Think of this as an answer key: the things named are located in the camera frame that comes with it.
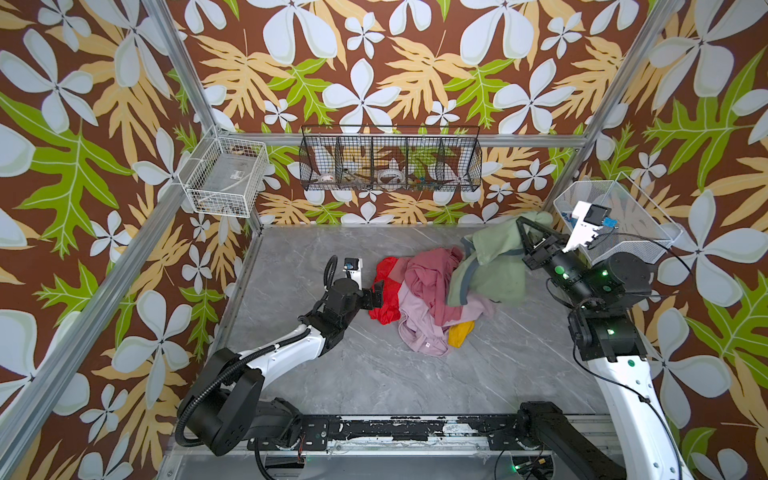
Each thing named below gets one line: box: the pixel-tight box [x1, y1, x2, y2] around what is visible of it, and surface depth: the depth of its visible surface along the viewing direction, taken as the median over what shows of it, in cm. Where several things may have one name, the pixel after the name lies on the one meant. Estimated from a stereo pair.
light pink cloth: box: [397, 282, 495, 357], surface depth 90 cm
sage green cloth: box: [447, 212, 553, 307], surface depth 67 cm
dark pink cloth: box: [405, 247, 464, 326], surface depth 91 cm
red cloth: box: [368, 257, 402, 325], surface depth 95 cm
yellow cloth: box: [448, 320, 475, 348], surface depth 90 cm
